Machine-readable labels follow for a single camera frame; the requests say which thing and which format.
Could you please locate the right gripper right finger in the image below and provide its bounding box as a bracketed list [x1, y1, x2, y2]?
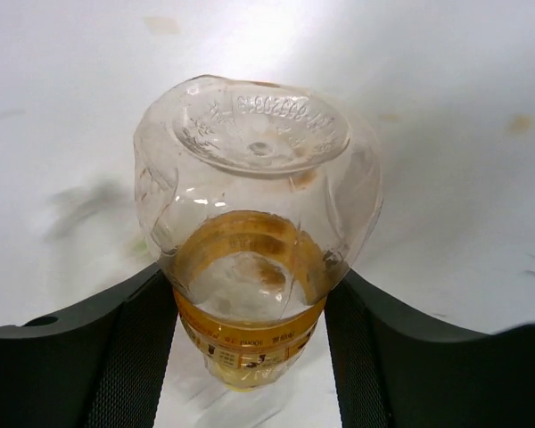
[325, 272, 535, 427]

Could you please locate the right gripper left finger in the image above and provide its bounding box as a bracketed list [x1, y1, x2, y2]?
[0, 265, 177, 427]

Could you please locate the small yellow-cap clear bottle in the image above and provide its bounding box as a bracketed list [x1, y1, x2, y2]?
[133, 75, 383, 391]

